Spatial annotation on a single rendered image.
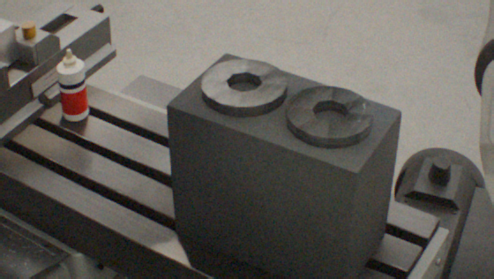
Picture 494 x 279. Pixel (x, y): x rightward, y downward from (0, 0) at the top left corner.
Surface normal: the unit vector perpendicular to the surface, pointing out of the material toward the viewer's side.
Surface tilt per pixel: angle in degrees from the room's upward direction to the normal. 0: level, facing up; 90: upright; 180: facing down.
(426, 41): 0
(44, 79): 90
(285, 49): 0
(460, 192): 45
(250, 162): 90
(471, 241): 0
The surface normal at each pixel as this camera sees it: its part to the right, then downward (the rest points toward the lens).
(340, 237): -0.51, 0.53
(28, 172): 0.00, -0.79
